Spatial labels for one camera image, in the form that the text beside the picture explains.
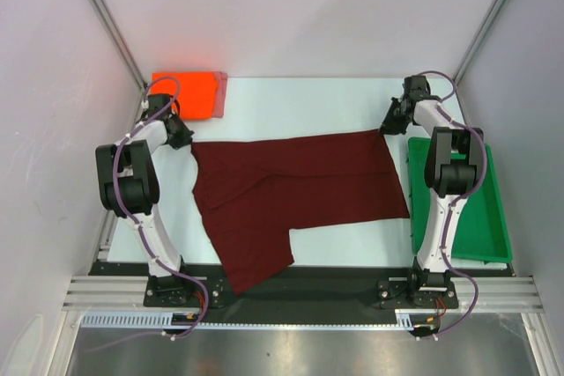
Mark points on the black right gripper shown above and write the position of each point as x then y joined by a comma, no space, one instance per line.
394,117

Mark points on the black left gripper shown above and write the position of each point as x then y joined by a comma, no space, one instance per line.
185,136

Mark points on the dark red t shirt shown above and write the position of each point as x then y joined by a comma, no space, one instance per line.
252,194

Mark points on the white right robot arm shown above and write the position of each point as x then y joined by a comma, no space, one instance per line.
454,171

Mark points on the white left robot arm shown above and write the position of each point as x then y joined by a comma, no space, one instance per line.
128,183

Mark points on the folded orange t shirt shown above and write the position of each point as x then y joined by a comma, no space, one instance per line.
197,96

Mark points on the folded pink t shirt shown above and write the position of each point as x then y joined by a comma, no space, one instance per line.
220,96

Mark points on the green plastic tray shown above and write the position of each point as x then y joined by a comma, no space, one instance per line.
482,233

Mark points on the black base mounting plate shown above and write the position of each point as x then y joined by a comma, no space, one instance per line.
310,313

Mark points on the aluminium front frame rail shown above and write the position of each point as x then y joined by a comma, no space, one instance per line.
487,295

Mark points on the white slotted cable duct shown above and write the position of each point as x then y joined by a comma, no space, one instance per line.
178,321

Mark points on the left rear aluminium post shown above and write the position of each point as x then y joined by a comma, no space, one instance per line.
108,22

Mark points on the aluminium post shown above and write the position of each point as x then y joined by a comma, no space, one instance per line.
493,13
108,22

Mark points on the right rear aluminium post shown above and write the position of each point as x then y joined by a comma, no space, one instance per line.
493,13

